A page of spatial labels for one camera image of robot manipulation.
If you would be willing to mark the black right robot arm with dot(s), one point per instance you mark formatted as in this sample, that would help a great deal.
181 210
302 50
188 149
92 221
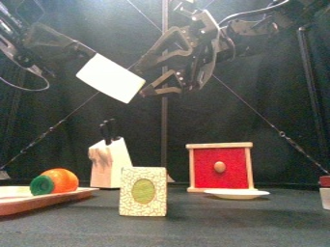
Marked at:
257 29

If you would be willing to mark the white wooden knife block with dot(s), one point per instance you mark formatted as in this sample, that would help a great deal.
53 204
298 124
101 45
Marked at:
109 167

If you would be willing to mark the red wooden drawer box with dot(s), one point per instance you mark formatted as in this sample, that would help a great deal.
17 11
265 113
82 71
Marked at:
205 173

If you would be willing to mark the green patterned card box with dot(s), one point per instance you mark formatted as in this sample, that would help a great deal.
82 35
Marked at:
143 191

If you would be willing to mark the white plate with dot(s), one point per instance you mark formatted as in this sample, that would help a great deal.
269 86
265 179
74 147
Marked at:
236 194

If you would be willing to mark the pink cutting board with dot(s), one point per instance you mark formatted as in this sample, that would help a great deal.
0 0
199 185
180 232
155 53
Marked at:
42 199

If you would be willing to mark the red and white block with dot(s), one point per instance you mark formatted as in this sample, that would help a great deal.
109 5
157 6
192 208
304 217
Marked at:
324 196

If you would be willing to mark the vertical metal frame pole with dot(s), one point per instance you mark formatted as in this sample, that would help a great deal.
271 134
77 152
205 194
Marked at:
164 128

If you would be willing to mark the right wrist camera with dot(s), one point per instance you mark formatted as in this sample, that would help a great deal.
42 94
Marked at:
191 8

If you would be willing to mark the metal frame bracket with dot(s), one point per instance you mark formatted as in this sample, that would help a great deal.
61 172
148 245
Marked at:
2 175
169 179

